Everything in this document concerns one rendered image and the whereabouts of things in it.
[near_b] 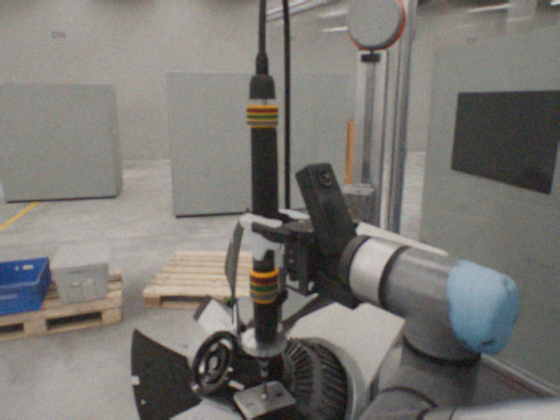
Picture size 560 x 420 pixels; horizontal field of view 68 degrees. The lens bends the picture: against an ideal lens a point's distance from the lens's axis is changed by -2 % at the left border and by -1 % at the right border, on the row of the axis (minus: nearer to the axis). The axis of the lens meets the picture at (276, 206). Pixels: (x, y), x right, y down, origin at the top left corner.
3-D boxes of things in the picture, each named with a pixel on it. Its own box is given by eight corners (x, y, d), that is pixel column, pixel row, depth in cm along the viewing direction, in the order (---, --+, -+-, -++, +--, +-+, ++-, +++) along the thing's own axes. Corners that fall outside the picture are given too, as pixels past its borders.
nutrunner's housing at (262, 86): (258, 348, 69) (255, 55, 58) (280, 354, 67) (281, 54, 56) (247, 361, 66) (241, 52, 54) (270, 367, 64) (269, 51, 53)
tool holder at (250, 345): (259, 323, 72) (258, 270, 70) (297, 332, 69) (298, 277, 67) (233, 350, 64) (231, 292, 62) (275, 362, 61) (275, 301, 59)
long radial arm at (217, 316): (297, 367, 96) (263, 350, 90) (279, 396, 95) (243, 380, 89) (241, 314, 120) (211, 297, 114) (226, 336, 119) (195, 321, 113)
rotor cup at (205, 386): (224, 394, 85) (174, 374, 78) (263, 333, 87) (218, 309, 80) (258, 442, 73) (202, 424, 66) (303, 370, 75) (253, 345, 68)
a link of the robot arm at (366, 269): (380, 254, 42) (424, 237, 47) (345, 242, 45) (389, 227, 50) (375, 321, 43) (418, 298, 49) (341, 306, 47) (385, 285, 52)
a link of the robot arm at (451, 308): (480, 381, 35) (494, 290, 33) (374, 329, 43) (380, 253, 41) (516, 347, 40) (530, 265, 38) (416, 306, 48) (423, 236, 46)
